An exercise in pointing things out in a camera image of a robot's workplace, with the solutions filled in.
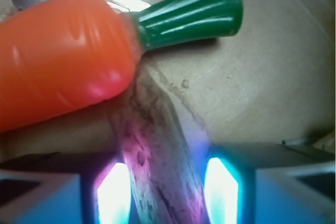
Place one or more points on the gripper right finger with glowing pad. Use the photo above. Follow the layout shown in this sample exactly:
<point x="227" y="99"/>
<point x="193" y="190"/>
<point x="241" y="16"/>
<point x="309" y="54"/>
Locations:
<point x="269" y="183"/>

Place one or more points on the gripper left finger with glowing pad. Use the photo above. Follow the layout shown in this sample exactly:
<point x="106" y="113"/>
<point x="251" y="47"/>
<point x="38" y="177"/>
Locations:
<point x="65" y="188"/>

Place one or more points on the brown wood chip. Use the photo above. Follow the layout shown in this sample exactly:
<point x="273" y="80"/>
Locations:
<point x="166" y="185"/>

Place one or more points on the crumpled brown paper bag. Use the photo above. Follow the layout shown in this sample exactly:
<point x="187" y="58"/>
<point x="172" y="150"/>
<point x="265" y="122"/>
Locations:
<point x="273" y="81"/>

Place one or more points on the orange plastic toy carrot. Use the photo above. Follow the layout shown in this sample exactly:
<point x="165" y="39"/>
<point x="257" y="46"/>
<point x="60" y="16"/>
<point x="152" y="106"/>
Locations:
<point x="60" y="56"/>

